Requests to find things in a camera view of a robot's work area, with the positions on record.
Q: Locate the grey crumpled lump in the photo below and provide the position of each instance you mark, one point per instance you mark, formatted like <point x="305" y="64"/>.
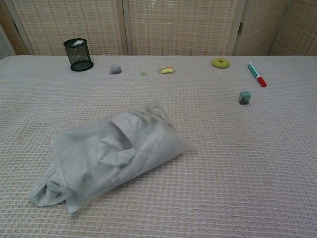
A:
<point x="115" y="69"/>

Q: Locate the pink white woven tablecloth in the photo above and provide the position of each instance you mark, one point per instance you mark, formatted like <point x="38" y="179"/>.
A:
<point x="223" y="161"/>

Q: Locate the white grey clothes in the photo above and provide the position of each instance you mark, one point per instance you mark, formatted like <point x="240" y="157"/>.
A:
<point x="81" y="171"/>

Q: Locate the black mesh pen holder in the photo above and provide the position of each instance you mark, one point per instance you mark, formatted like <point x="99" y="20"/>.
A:
<point x="79" y="57"/>

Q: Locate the green marker with red cap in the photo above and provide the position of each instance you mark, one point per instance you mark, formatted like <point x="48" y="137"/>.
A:
<point x="255" y="73"/>

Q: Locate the crumpled grey cloth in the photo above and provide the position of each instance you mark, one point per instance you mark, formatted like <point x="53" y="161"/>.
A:
<point x="158" y="153"/>

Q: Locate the teal cube eraser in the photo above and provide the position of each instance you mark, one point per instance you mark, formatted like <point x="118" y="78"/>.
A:
<point x="245" y="98"/>

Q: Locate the woven folding screen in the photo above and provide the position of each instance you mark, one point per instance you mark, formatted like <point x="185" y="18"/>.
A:
<point x="173" y="27"/>

